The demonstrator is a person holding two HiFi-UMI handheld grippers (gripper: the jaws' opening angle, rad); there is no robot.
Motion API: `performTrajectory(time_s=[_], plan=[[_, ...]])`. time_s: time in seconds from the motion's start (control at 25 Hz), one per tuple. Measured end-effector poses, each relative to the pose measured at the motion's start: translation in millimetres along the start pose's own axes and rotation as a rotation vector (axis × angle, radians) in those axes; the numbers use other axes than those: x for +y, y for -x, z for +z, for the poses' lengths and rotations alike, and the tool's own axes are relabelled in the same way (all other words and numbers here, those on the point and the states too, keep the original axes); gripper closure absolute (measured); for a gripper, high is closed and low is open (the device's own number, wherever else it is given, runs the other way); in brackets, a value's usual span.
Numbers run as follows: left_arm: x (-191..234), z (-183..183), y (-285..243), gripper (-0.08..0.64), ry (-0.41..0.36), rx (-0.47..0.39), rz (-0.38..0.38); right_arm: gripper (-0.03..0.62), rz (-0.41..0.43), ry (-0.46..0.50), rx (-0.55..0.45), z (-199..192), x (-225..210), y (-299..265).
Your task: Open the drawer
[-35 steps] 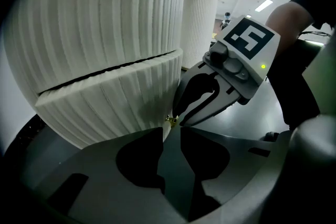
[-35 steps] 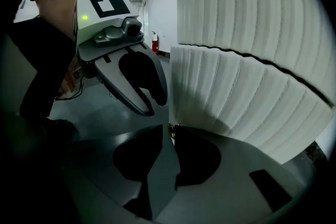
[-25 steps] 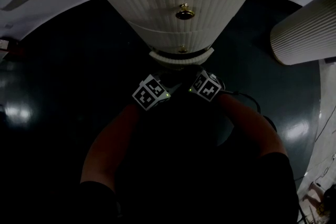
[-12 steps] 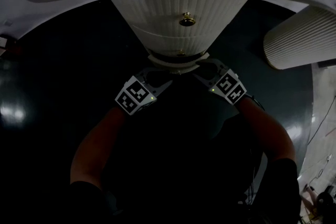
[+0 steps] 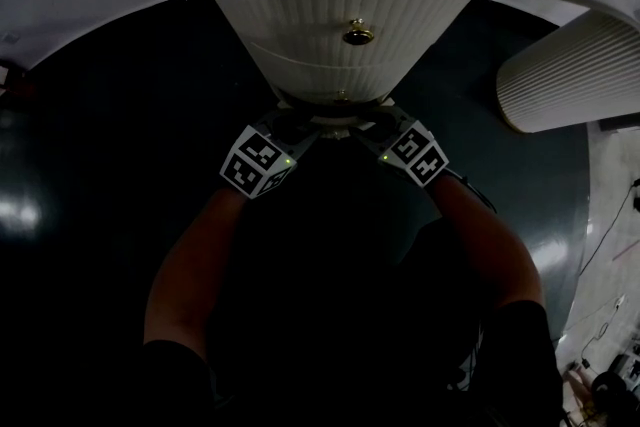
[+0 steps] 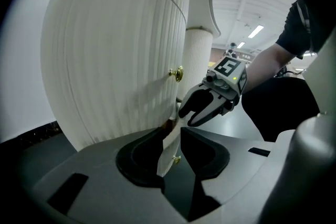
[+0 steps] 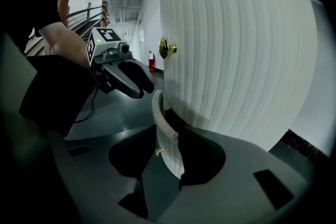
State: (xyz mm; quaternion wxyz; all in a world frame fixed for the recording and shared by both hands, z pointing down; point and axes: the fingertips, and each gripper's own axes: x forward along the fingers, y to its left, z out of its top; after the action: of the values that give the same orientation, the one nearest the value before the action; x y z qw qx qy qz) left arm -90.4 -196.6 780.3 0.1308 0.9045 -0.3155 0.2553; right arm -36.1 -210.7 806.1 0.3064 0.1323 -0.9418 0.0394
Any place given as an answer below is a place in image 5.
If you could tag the person's left forearm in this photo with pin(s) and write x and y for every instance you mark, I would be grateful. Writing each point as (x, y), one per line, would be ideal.
(192, 260)

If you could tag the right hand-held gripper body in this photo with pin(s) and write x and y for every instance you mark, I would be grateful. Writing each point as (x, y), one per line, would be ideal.
(415, 152)

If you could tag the white fluted drawer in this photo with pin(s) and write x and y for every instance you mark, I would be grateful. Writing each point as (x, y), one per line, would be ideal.
(320, 75)
(310, 10)

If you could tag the person's right forearm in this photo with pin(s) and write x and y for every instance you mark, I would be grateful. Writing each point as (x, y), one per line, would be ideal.
(492, 250)

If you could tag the white fluted side cabinet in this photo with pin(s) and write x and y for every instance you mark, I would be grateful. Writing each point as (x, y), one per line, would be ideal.
(575, 75)

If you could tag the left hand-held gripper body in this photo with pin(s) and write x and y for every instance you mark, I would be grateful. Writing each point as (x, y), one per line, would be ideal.
(257, 160)

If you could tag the black round device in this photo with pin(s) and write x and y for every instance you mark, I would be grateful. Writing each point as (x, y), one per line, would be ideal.
(609, 390)

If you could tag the gold drawer knob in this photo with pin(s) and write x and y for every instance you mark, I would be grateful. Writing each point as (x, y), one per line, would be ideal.
(358, 35)
(342, 95)

